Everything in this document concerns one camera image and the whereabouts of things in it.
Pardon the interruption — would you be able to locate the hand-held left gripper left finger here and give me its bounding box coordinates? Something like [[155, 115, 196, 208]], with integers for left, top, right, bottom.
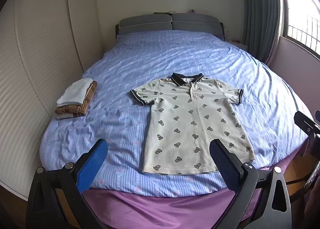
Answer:
[[26, 139, 108, 229]]

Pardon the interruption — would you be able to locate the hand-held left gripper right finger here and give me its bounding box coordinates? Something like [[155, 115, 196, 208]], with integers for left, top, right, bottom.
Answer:
[[209, 139, 293, 229]]

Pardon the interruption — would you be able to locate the cream bear-print polo shirt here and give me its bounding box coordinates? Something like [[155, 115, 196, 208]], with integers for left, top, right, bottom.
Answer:
[[129, 73, 256, 175]]

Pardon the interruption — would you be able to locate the silver curved tube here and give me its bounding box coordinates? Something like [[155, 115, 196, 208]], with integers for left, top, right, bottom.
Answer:
[[305, 161, 320, 195]]

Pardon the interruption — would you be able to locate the folded beige cloth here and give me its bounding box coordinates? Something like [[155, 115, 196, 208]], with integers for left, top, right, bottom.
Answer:
[[56, 112, 75, 120]]

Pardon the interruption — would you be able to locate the folded brown plaid cloth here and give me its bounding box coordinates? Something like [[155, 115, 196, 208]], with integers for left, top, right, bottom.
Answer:
[[55, 81, 98, 116]]

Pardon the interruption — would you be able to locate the purple bed cover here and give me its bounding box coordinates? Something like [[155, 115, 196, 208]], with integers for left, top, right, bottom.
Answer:
[[81, 148, 310, 229]]

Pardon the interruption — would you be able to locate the folded white cloth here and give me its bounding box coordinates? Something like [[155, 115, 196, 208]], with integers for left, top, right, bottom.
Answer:
[[57, 78, 93, 107]]

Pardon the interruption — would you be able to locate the window with grille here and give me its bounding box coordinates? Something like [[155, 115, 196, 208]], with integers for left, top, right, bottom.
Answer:
[[279, 0, 320, 55]]

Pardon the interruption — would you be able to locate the white nightstand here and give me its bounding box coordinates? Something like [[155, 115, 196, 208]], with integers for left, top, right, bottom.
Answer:
[[230, 39, 249, 51]]

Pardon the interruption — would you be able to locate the grey-green curtain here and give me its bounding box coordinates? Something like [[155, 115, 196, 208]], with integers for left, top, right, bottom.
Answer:
[[241, 0, 286, 63]]

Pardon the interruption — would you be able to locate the blue floral striped bedsheet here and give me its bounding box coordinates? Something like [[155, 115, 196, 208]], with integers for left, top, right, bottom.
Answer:
[[40, 30, 309, 198]]

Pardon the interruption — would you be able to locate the white ribbed wardrobe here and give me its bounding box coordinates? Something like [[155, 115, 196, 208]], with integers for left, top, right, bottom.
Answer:
[[0, 0, 118, 201]]

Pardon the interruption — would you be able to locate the grey headboard cushion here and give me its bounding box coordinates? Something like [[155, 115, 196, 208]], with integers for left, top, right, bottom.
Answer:
[[171, 13, 223, 35], [118, 14, 173, 36]]

